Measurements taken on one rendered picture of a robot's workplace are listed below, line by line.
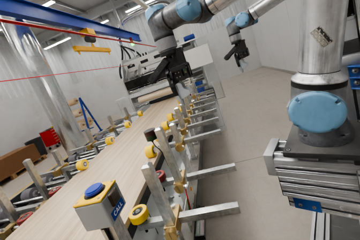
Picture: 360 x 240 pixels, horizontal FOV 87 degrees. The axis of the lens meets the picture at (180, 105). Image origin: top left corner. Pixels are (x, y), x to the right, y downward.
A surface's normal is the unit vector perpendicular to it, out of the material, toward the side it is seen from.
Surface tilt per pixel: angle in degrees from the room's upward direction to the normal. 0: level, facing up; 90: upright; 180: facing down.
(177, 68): 90
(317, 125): 97
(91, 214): 90
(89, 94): 90
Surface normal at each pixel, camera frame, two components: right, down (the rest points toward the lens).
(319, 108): -0.52, 0.48
